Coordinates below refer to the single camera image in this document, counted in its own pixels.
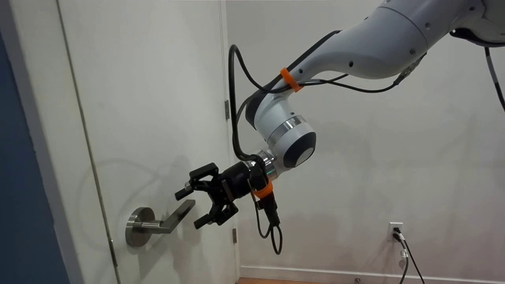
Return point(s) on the white baseboard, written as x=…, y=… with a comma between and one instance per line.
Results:
x=325, y=273

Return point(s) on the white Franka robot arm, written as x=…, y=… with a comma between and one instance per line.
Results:
x=379, y=47

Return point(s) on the metal door hinge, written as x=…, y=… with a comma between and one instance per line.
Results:
x=227, y=108
x=234, y=235

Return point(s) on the white door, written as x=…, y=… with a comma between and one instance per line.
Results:
x=152, y=104

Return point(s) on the white wall outlet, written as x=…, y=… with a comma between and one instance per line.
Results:
x=396, y=227

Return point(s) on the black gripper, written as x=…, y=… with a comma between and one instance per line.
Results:
x=237, y=181

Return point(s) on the white door frame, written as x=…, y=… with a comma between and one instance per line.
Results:
x=47, y=131

